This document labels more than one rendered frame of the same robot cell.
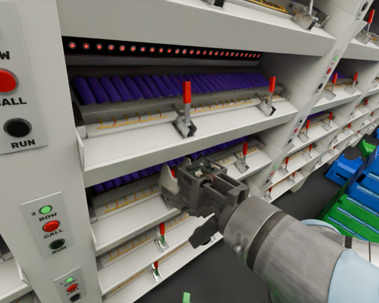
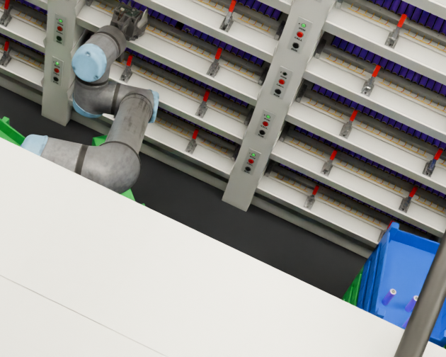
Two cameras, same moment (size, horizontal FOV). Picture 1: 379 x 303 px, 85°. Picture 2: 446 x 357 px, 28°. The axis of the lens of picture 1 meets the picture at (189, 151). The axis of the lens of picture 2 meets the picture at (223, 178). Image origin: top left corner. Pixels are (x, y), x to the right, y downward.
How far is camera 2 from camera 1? 2.36 m
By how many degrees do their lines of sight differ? 41
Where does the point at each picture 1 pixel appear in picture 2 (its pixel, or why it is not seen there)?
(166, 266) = not seen: hidden behind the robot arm
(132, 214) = (107, 19)
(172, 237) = (137, 82)
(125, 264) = not seen: hidden behind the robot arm
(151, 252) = (115, 74)
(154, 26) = not seen: outside the picture
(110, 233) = (88, 17)
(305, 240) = (98, 39)
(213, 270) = (174, 190)
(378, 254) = (134, 98)
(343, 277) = (87, 45)
